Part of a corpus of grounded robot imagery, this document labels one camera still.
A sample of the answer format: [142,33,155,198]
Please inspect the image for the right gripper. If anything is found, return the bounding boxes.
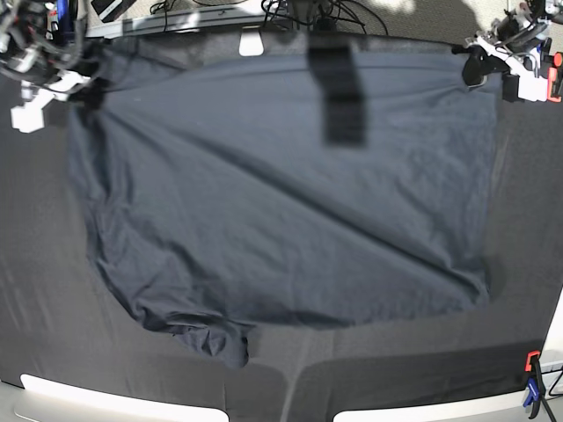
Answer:
[21,70,114,110]

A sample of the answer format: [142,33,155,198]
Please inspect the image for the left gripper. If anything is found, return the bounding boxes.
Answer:
[452,35,540,102]

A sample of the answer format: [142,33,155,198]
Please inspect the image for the dark navy t-shirt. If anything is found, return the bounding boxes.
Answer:
[68,47,500,367]

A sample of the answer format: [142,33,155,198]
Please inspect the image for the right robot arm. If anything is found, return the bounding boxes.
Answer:
[1,1,107,115]

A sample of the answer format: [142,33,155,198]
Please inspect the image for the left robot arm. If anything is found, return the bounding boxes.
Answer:
[452,1,562,104]

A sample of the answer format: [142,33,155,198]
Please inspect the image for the red black clamp far-right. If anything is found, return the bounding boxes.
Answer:
[546,52,562,103]

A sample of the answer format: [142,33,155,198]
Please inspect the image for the black power adapter box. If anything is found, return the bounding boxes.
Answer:
[90,0,135,23]

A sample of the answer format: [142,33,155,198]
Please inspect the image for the black table cloth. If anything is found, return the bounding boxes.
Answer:
[0,29,563,422]

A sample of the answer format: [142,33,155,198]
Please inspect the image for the red black clamp near-right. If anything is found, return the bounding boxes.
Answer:
[524,350,541,373]

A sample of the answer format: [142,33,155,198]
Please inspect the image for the blue bar clamp near-right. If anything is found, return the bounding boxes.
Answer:
[523,362,545,419]

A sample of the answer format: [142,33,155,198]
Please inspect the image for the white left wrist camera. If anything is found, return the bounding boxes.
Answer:
[517,70,548,102]

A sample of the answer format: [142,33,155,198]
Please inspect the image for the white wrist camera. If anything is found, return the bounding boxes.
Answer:
[11,105,45,134]
[517,70,548,102]

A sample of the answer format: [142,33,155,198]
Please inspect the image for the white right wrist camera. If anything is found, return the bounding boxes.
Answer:
[11,105,45,134]

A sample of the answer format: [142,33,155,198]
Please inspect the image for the aluminium frame rail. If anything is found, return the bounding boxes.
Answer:
[87,8,255,39]

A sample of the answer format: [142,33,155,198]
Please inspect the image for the tangled black cables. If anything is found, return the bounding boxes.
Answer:
[149,0,397,36]

